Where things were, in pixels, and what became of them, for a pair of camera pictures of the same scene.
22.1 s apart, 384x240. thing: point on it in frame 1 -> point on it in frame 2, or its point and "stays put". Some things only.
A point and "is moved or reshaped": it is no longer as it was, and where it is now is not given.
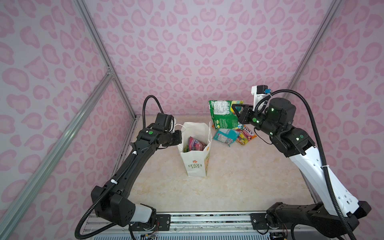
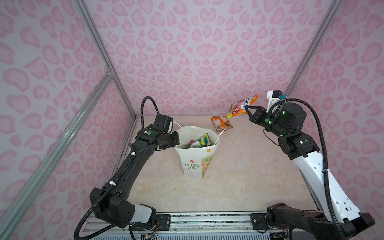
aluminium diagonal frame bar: x=22 y=199 stays put
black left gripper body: x=173 y=138 stays put
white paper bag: x=196 y=162 is moved or reshaped
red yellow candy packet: x=246 y=134 -> x=237 y=107
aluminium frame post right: x=331 y=11 stays put
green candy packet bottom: x=223 y=115 -> x=204 y=140
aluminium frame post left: x=85 y=15 stays put
